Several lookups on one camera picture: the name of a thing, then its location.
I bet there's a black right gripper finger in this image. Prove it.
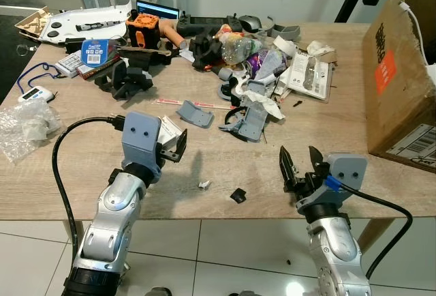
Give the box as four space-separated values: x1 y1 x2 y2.
309 146 330 177
279 146 299 190

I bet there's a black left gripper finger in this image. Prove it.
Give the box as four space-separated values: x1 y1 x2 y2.
170 129 189 164

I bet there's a white printed card package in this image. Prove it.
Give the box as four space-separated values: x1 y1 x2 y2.
158 117 185 148

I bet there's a flat grey plastic part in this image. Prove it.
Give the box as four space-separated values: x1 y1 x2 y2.
176 100 215 129

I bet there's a red and white thin stick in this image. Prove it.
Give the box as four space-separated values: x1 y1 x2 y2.
153 98 236 111

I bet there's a small black plastic piece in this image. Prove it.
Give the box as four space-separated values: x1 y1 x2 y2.
230 188 248 205

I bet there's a black plastic gripper assembly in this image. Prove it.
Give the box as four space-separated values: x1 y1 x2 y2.
95 59 155 101

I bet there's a white blister package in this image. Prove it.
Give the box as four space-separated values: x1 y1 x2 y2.
279 53 335 100

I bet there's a brown cardboard box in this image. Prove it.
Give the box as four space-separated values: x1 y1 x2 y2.
361 0 436 174

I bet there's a purple foil wrapper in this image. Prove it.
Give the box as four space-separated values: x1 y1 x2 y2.
245 50 287 83

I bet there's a clear plastic bottle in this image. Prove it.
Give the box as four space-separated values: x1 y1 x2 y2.
221 31 264 65

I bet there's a crumpled white paper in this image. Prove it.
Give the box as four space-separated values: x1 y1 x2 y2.
306 40 337 59

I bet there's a package with round blue label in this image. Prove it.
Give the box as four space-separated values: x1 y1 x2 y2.
79 36 114 79

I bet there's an orange and black cube device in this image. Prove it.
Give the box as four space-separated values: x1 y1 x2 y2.
125 10 165 48

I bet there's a black handheld controller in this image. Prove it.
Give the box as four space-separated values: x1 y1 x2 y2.
178 14 236 38

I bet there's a small white keypad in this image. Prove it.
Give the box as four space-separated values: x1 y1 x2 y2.
54 51 87 78

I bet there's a grey curved band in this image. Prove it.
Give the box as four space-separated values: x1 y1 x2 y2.
262 16 301 42

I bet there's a black laptop with blue screen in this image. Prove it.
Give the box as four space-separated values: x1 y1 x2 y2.
134 0 182 21

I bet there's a clear crumpled plastic bag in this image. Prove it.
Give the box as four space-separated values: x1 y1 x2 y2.
0 98 63 165

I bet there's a small white digital timer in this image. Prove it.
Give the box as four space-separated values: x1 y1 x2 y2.
17 85 56 104

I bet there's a grey computer mouse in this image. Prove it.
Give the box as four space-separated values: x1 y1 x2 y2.
238 14 264 33

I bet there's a white robot shell panel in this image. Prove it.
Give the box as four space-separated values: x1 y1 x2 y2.
39 0 134 45

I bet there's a light wooden tray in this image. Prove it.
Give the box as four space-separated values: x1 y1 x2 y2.
13 8 52 38

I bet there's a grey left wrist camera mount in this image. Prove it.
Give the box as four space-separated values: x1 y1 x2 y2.
121 111 163 171

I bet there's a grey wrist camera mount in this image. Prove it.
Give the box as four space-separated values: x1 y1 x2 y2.
121 111 163 171
326 152 369 189

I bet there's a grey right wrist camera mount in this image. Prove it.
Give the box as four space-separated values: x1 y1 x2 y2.
326 152 369 189

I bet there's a grey bracket with white tissue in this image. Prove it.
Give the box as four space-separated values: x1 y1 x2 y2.
219 90 285 142

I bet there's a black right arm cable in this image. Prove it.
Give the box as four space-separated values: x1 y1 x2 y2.
326 175 414 281

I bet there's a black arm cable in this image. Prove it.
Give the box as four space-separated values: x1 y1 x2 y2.
326 175 414 281
51 117 127 264

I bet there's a black printed bracket part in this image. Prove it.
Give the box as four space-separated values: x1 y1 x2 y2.
187 29 226 72

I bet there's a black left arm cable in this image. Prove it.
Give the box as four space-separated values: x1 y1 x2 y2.
51 117 127 264

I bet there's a tan cylinder handle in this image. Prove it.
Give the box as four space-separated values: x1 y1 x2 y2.
159 21 189 48

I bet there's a blue lanyard cord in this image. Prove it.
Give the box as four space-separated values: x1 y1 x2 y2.
16 60 61 93

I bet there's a white charging cable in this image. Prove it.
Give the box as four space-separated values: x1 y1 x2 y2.
398 1 431 66

